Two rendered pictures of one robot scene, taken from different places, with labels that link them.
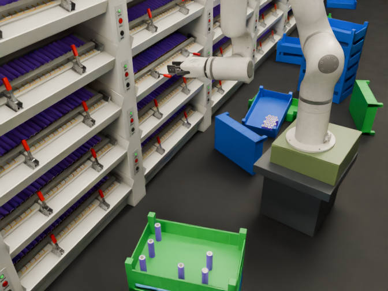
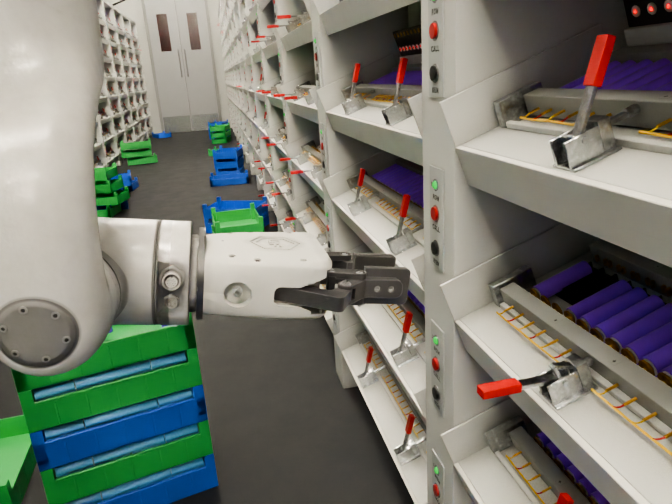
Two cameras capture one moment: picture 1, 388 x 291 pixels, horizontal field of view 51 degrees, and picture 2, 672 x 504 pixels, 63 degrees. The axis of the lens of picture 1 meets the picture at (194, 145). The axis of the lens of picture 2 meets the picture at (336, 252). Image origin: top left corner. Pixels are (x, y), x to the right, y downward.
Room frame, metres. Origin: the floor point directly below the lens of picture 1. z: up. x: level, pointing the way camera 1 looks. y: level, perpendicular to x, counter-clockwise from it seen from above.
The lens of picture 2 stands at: (1.80, -0.24, 0.80)
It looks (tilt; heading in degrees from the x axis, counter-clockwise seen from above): 18 degrees down; 141
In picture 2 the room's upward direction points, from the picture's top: 4 degrees counter-clockwise
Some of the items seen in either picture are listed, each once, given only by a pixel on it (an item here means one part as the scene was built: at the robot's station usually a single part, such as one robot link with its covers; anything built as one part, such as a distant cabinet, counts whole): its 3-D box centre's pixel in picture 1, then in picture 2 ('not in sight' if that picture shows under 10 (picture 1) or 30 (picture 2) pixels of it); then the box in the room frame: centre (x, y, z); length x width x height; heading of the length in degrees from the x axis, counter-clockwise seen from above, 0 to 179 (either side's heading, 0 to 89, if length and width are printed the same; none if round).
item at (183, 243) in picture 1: (188, 254); (104, 327); (0.77, 0.02, 0.36); 0.30 x 0.20 x 0.08; 75
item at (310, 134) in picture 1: (312, 119); not in sight; (1.33, -0.46, 0.47); 0.19 x 0.19 x 0.18
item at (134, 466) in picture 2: not in sight; (127, 433); (0.77, 0.02, 0.12); 0.30 x 0.20 x 0.08; 75
